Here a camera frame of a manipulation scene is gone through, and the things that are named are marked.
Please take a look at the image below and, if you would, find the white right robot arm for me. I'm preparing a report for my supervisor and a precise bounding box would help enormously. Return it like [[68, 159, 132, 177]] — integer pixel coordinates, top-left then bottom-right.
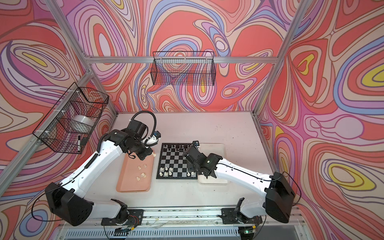
[[183, 146, 296, 225]]

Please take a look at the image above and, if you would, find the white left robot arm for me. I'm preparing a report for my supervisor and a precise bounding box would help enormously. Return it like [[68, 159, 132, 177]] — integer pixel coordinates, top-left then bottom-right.
[[45, 130, 153, 227]]

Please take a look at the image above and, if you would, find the black white chess board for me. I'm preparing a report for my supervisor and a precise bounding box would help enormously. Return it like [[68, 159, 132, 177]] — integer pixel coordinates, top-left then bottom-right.
[[156, 143, 198, 180]]

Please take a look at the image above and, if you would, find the white plastic tray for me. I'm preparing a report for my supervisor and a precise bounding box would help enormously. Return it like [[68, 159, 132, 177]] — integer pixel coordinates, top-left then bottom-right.
[[198, 143, 228, 186]]

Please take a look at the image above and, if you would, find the pink plastic tray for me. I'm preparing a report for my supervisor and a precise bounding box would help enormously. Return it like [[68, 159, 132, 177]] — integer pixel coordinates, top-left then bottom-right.
[[116, 154, 155, 193]]

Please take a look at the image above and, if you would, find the black marker in basket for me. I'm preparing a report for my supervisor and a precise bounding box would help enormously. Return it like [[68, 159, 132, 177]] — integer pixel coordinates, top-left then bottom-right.
[[77, 135, 82, 153]]

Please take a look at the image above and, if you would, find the white roll in basket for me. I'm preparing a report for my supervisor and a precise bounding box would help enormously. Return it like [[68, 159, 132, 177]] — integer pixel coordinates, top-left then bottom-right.
[[70, 115, 94, 134]]

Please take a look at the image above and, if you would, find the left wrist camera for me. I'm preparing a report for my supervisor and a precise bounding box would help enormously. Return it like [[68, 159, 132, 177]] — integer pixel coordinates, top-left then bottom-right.
[[128, 120, 149, 139]]

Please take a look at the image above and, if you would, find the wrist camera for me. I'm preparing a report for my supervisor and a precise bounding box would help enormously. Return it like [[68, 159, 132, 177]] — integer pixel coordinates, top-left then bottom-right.
[[128, 120, 149, 139], [192, 141, 200, 147]]

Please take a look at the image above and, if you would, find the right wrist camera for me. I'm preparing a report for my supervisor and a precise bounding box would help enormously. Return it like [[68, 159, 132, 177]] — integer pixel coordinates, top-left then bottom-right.
[[192, 141, 200, 147]]

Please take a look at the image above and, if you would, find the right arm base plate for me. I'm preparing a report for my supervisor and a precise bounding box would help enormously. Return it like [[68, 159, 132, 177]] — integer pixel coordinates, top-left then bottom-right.
[[219, 208, 263, 226]]

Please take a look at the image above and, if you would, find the black wire basket left wall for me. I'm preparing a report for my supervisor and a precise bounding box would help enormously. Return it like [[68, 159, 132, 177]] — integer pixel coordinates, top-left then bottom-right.
[[33, 83, 109, 154]]

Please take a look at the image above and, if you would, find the black wire basket wall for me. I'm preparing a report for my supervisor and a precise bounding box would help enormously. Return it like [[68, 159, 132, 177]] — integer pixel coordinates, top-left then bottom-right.
[[151, 51, 216, 86], [33, 83, 109, 154]]

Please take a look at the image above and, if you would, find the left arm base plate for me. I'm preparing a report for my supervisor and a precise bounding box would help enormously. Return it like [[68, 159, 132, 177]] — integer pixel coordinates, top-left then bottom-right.
[[101, 209, 144, 227]]

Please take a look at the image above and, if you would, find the black wire basket back wall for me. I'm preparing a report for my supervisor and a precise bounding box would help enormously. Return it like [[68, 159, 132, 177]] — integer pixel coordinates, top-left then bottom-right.
[[151, 51, 216, 86]]

